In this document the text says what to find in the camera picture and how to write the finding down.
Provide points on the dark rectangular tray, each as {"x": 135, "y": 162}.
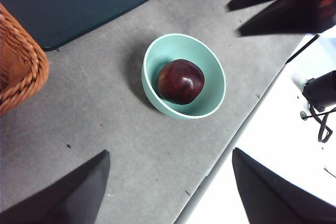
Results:
{"x": 78, "y": 1}

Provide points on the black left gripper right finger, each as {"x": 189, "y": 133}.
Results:
{"x": 275, "y": 197}

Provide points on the brown wicker basket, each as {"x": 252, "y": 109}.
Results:
{"x": 18, "y": 61}

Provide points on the black camera device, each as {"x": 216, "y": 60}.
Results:
{"x": 321, "y": 90}

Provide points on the dark red plum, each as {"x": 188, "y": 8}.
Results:
{"x": 181, "y": 82}

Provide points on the teal ribbed bowl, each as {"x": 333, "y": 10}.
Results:
{"x": 210, "y": 77}

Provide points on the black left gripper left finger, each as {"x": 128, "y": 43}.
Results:
{"x": 71, "y": 195}

